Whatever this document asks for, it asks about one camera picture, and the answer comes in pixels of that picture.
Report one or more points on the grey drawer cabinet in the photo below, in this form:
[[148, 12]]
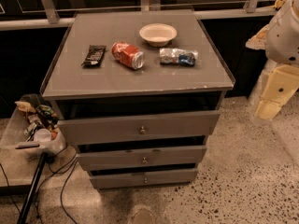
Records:
[[115, 90]]

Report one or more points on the metal railing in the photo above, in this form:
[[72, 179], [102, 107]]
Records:
[[37, 14]]

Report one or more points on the crumpled silver chip bag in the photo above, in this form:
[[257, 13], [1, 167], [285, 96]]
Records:
[[178, 56]]

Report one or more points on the grey top drawer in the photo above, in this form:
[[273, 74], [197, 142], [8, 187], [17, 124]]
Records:
[[137, 128]]

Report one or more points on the yellow clamp on rail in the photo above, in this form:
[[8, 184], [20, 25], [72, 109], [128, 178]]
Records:
[[278, 4]]

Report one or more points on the clear plastic trash bin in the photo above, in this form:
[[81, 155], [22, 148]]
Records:
[[31, 114]]

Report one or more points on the white cup in bin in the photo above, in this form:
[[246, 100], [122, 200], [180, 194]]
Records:
[[42, 135]]

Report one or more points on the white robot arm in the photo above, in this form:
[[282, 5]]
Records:
[[280, 40]]

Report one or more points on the grey bottom drawer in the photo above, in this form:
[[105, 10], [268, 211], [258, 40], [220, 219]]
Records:
[[144, 179]]

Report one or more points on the black candy bar wrapper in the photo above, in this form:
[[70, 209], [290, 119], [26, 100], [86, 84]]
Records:
[[95, 56]]

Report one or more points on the black tripod leg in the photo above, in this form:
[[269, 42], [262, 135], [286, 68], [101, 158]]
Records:
[[33, 186]]

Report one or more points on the white paper bowl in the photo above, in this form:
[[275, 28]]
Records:
[[158, 34]]

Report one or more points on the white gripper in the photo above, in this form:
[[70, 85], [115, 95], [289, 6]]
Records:
[[282, 38]]

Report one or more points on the red soda can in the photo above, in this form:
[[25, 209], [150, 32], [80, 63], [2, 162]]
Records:
[[128, 55]]

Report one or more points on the grey drawer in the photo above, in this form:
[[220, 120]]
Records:
[[137, 128], [144, 179], [144, 157]]

